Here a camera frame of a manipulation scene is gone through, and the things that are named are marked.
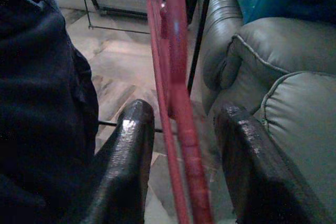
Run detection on black metal drying rack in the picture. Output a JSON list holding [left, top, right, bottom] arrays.
[[77, 0, 216, 133]]

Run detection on navy blue garment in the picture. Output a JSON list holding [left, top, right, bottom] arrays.
[[0, 0, 100, 224]]

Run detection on red plastic hanger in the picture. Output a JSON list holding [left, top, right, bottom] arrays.
[[144, 0, 191, 224], [153, 0, 214, 224]]

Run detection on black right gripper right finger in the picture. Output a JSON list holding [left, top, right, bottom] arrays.
[[213, 102, 326, 224]]

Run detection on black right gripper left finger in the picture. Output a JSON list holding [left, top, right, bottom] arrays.
[[83, 98, 156, 224]]

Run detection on green leather sofa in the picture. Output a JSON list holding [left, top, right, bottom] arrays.
[[201, 0, 336, 224]]

